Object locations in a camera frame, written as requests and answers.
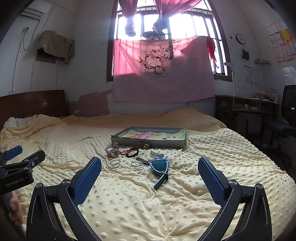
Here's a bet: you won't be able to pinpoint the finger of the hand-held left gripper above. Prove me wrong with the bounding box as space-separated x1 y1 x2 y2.
14 150 46 173
0 146 24 161

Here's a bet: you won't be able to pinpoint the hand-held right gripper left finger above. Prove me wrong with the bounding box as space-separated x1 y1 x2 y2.
26 156 102 241

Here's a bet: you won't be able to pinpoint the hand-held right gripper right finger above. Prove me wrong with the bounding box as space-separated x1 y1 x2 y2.
198 156 273 241

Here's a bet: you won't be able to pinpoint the large silver bangles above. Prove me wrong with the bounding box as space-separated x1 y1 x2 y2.
108 157 122 169

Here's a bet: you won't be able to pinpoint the clear square wrist watch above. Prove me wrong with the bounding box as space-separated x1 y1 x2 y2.
105 144 120 158

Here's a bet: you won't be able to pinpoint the blue wrist watch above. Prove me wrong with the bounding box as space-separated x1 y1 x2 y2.
149 157 170 191

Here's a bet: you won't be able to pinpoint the beaded chain bracelet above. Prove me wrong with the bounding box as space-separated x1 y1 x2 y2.
135 157 151 166

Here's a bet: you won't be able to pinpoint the shallow printed cardboard box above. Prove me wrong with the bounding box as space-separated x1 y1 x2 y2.
110 126 188 149

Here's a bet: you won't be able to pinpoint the person's left hand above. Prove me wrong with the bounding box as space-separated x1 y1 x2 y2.
9 191 24 226

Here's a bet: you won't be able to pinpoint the white pillow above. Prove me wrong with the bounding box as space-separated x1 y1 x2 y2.
3 114 38 129

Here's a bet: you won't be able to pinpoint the dark wooden headboard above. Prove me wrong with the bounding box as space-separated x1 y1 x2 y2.
0 90 69 131

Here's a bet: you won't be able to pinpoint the yellow dotted blanket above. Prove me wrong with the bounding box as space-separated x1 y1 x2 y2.
0 108 295 241

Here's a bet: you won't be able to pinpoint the black floor fan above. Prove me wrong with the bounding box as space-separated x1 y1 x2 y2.
232 115 249 138

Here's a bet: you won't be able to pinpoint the dark wooden desk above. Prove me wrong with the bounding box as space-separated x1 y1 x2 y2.
214 94 280 140

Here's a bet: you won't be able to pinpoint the clutter on desk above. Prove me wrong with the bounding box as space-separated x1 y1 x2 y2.
254 90 278 103

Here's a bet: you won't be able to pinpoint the white desk lamp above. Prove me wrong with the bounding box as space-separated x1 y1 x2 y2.
223 62 238 97

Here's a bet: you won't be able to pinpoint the pink floral hanging cloth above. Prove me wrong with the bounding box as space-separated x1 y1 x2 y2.
112 36 216 103

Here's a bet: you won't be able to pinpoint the black office chair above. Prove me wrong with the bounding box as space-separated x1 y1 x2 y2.
261 85 296 163

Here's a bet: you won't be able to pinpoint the red hanging tassel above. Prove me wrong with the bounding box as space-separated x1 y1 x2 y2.
205 37 219 68

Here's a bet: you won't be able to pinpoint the white air conditioner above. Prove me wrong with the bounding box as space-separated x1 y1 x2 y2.
19 0 50 20

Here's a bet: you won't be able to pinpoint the knotted pink curtain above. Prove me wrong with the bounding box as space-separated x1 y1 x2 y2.
151 0 202 34
118 0 139 37

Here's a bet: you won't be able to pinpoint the brown cloth on wall box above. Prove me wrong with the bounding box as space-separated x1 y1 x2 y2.
36 30 75 65

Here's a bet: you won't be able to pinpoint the white air conditioner hose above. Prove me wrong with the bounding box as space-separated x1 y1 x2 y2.
22 27 39 51

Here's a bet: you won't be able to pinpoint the group of wall certificates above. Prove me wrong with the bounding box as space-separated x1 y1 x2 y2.
266 19 296 63

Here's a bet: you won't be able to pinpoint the barred window with brown frame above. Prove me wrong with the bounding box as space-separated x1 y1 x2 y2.
106 0 233 82

